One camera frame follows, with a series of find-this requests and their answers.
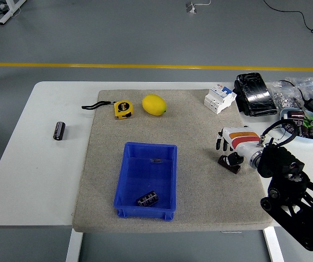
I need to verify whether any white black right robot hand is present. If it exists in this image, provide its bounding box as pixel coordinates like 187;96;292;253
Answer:
215;126;261;166

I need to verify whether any yellow tape measure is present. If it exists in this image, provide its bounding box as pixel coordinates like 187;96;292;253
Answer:
81;100;134;120

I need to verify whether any grey-brown mat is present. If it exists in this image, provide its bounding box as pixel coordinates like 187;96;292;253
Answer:
71;89;274;234

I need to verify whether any clear bag of nuts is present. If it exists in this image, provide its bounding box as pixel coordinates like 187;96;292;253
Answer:
269;81;304;110

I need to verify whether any dark cylindrical battery white print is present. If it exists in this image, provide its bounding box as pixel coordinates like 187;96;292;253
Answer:
136;190;159;207

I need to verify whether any yellow lemon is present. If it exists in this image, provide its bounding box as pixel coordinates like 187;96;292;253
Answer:
141;93;167;116

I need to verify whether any yellow floor tape line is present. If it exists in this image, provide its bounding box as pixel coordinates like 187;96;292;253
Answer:
0;62;313;73

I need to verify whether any dark brown cylindrical battery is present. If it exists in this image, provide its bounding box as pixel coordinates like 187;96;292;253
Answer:
217;154;241;174

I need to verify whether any white desk frame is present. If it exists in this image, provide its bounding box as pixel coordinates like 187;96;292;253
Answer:
0;0;27;26

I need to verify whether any brown capacitor white print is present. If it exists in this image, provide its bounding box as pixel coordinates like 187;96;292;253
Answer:
284;120;299;135

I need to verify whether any clear plastic bag of parts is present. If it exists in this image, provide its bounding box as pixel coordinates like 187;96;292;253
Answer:
286;76;313;104

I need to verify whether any large brown capacitor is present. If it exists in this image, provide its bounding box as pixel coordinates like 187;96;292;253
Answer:
288;110;305;120

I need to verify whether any blue plastic box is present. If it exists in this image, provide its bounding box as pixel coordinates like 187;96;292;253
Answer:
113;141;178;221

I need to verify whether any white circuit breaker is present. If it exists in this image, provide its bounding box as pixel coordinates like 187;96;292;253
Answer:
203;84;238;115

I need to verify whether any dark cylindrical battery grey stripe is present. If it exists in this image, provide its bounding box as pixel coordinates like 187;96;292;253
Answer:
52;121;66;141

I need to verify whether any black floor cable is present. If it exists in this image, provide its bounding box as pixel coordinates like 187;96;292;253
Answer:
262;0;313;41

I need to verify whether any white table leg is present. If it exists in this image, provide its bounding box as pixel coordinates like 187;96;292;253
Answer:
65;228;84;262
263;227;285;262

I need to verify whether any black wrapped pack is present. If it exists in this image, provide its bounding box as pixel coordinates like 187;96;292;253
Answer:
232;72;279;117

